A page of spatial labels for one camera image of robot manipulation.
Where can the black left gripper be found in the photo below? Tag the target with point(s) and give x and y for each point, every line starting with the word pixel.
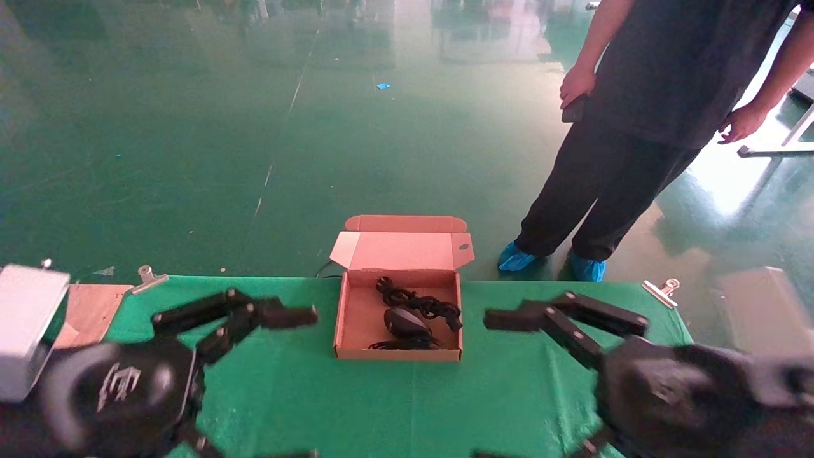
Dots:
pixel 121 394

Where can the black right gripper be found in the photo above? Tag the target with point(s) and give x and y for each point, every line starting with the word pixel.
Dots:
pixel 674 401

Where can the black computer mouse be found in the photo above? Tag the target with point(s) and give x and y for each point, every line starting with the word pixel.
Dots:
pixel 407 322

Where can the black smartphone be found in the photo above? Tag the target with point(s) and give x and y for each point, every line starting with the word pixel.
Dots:
pixel 575 111

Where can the forearm of black-clothed person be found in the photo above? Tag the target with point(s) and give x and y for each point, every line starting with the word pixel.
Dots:
pixel 788 67
pixel 604 32

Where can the open brown cardboard box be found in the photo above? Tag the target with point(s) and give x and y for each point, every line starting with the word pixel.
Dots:
pixel 400 251

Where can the hand of black-clothed person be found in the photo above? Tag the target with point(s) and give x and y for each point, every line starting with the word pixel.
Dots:
pixel 744 122
pixel 579 83

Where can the blue shoe cover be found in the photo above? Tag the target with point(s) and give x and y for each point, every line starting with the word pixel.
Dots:
pixel 516 257
pixel 588 268

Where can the silver metal cloth clamp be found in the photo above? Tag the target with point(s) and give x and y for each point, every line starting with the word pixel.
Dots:
pixel 661 292
pixel 149 280

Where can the large green table cloth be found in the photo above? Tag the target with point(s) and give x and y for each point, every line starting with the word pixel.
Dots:
pixel 413 407

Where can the white table with metal legs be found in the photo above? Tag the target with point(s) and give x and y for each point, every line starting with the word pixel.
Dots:
pixel 776 151

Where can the person in black clothes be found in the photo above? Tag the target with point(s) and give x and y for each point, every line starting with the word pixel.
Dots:
pixel 668 76

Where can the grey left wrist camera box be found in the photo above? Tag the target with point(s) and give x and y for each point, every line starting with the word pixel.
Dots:
pixel 28 331

